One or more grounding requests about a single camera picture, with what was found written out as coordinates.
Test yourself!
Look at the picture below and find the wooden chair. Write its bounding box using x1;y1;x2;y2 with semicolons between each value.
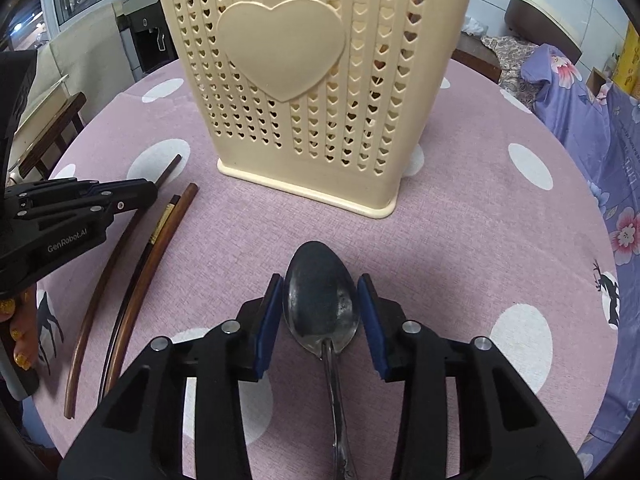
16;92;87;179

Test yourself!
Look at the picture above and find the left hand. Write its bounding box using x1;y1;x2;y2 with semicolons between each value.
0;285;39;370

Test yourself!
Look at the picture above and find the purple floral cloth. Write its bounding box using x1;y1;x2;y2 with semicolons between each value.
521;44;639;472

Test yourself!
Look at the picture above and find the brown rice cooker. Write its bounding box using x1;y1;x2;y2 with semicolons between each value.
504;0;582;63

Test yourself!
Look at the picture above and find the water dispenser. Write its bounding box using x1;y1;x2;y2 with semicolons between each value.
116;0;178;81

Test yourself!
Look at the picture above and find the dark wooden sink counter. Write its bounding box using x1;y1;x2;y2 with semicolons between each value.
451;32;502;84

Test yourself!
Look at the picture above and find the yellow roll package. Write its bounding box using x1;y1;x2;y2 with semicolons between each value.
613;22;639;96

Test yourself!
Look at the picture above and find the pink polka dot tablecloth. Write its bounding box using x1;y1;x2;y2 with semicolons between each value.
34;63;617;451

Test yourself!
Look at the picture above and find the beige perforated utensil holder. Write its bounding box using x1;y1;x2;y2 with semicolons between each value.
160;0;469;219

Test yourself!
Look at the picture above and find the metal spoon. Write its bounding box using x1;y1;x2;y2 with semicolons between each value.
283;240;360;479

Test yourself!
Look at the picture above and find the brown chopstick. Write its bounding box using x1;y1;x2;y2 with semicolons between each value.
63;153;184;421
98;182;200;400

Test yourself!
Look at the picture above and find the brown chopstick far left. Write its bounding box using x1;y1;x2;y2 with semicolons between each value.
63;153;184;421

